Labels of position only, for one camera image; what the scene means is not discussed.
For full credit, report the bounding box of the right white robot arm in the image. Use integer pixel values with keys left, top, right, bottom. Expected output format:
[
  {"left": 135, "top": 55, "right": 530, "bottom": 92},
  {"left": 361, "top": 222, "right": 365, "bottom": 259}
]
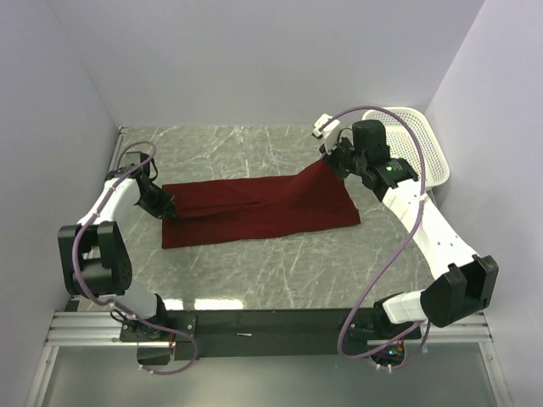
[{"left": 313, "top": 114, "right": 499, "bottom": 338}]

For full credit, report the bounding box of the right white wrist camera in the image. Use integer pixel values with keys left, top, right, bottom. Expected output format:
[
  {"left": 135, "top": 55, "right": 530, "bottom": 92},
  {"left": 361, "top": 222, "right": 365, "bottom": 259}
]
[{"left": 311, "top": 114, "right": 343, "bottom": 154}]

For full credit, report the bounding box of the dark red polo shirt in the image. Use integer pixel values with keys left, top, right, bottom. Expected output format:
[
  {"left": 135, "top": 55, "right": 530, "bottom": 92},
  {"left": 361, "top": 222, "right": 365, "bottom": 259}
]
[{"left": 161, "top": 160, "right": 361, "bottom": 249}]

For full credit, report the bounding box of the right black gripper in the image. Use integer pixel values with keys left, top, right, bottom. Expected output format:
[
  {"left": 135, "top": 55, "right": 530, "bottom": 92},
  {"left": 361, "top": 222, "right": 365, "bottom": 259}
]
[{"left": 320, "top": 133, "right": 367, "bottom": 181}]

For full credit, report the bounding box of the white perforated plastic basket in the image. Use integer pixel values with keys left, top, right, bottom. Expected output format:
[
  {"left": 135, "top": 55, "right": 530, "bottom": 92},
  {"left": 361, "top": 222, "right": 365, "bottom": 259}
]
[{"left": 362, "top": 107, "right": 450, "bottom": 190}]

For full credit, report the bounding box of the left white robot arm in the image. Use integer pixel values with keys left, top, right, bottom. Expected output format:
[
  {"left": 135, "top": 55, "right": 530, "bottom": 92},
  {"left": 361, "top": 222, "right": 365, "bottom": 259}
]
[{"left": 58, "top": 151, "right": 176, "bottom": 341}]

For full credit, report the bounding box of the aluminium frame rail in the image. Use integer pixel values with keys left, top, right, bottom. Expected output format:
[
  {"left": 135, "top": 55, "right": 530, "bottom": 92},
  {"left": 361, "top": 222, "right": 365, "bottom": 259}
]
[{"left": 46, "top": 309, "right": 493, "bottom": 346}]

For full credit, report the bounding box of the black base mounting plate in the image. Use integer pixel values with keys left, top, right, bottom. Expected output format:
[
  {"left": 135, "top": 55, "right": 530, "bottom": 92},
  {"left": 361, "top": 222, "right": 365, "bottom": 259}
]
[{"left": 120, "top": 308, "right": 413, "bottom": 360}]

